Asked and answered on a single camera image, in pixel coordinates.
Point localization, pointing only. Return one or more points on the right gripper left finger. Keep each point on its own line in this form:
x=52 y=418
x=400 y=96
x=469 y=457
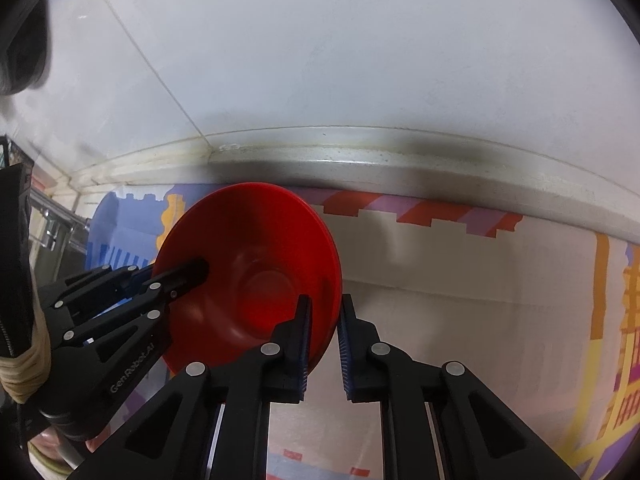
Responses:
x=211 y=422

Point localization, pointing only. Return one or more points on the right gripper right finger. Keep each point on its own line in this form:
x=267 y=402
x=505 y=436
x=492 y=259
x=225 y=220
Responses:
x=438 y=422

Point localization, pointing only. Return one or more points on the red black bowl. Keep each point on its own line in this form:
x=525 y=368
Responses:
x=265 y=247

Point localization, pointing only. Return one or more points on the stainless steel sink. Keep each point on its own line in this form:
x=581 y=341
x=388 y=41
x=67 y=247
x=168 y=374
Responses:
x=58 y=239

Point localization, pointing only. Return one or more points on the colourful patterned table mat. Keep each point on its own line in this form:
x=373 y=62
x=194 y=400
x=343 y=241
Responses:
x=546 y=315

